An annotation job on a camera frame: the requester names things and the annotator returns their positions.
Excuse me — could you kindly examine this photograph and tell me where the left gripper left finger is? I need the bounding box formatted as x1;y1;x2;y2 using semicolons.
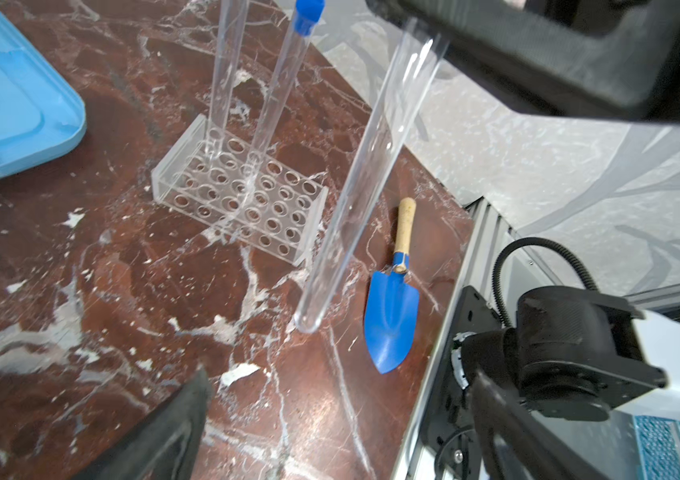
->
74;369;210;479

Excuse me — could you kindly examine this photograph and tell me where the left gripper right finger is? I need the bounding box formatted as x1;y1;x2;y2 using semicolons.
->
470;369;605;479

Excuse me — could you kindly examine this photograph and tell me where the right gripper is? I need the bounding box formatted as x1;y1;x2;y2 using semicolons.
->
369;1;680;125

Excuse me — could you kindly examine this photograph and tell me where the clear acrylic test tube rack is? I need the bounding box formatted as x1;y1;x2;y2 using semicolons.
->
151;115;328;266

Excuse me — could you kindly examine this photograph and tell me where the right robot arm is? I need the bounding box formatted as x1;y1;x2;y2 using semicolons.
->
370;1;680;479

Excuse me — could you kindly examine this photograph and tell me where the blue plastic bin lid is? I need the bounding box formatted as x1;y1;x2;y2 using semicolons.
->
0;12;87;179

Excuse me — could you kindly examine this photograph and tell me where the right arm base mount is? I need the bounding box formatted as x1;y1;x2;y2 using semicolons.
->
420;286;501;479

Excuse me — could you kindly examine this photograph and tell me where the blue garden trowel wooden handle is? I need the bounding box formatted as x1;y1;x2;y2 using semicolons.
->
364;198;420;374

